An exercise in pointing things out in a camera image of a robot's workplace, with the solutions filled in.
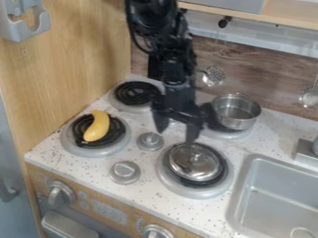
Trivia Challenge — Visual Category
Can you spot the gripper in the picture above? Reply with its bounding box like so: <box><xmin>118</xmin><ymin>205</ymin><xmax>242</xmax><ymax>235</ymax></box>
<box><xmin>149</xmin><ymin>81</ymin><xmax>206</xmax><ymax>144</ymax></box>

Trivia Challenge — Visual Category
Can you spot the silver pot lid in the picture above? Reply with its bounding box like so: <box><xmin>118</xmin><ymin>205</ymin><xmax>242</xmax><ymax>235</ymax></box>
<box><xmin>166</xmin><ymin>143</ymin><xmax>224</xmax><ymax>183</ymax></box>

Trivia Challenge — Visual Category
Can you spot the silver pot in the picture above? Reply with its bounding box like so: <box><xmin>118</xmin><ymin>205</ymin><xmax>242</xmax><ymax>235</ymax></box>
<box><xmin>209</xmin><ymin>92</ymin><xmax>264</xmax><ymax>131</ymax></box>

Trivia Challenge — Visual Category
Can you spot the silver hanging strainer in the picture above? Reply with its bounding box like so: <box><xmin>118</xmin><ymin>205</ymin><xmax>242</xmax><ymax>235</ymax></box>
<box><xmin>201</xmin><ymin>65</ymin><xmax>228</xmax><ymax>88</ymax></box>

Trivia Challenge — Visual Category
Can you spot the yellow toy banana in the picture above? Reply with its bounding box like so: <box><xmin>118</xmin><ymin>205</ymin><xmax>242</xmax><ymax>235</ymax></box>
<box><xmin>82</xmin><ymin>109</ymin><xmax>113</xmax><ymax>143</ymax></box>

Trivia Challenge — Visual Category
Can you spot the toy stove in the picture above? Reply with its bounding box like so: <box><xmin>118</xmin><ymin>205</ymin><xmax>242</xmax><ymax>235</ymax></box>
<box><xmin>60</xmin><ymin>78</ymin><xmax>257</xmax><ymax>201</ymax></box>

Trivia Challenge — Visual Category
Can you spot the toy sink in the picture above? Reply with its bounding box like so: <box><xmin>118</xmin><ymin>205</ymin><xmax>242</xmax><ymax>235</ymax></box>
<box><xmin>224</xmin><ymin>153</ymin><xmax>318</xmax><ymax>238</ymax></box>

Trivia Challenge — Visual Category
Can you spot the tap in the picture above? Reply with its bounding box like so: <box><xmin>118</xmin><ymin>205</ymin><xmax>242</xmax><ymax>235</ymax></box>
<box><xmin>290</xmin><ymin>133</ymin><xmax>318</xmax><ymax>163</ymax></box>

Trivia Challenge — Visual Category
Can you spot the grey wall holder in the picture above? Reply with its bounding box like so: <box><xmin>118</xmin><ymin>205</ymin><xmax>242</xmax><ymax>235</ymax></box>
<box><xmin>0</xmin><ymin>0</ymin><xmax>53</xmax><ymax>43</ymax></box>

